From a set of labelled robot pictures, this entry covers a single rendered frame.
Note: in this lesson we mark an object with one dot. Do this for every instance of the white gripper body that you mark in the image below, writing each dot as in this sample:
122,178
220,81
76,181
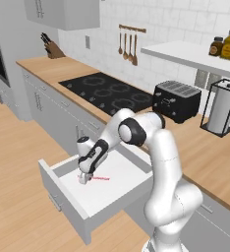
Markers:
84,178

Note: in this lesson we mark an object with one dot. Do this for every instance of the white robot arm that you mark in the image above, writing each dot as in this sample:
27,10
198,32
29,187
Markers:
164,170

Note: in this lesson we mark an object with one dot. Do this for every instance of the open grey drawer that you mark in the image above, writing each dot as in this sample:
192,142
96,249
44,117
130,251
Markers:
97,193

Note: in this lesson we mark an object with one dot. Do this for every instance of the grey base cupboard run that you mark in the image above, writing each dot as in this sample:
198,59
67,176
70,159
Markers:
54,118

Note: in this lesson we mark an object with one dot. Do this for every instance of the black hob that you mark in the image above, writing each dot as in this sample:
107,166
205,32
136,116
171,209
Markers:
103,92

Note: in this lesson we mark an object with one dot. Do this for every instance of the black toaster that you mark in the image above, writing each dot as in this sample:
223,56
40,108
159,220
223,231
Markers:
176,100

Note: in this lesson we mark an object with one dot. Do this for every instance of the wooden hanging spatula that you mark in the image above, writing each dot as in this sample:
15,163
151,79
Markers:
134,59

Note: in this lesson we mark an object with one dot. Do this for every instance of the wooden hanging spoon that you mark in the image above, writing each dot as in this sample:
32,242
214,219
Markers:
130,55
125,54
120,50

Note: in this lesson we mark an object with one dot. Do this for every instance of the wooden knife block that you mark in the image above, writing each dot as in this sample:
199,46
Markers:
54,50

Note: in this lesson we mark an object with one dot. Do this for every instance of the white paper towel roll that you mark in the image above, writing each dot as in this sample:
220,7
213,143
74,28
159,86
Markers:
220,108

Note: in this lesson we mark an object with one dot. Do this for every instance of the small brown jar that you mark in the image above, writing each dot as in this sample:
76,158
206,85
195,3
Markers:
216,47

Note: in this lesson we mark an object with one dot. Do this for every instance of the grey wall socket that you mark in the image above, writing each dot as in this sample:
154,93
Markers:
214,80
87,42
201,78

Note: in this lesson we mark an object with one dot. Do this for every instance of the wooden utensil rail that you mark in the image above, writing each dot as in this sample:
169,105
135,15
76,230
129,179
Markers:
132,28

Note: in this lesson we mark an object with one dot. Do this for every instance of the white wall shelf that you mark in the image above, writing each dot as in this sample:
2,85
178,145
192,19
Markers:
185,54

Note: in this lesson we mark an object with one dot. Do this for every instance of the grey wall cupboard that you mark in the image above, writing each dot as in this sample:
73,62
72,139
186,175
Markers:
68,13

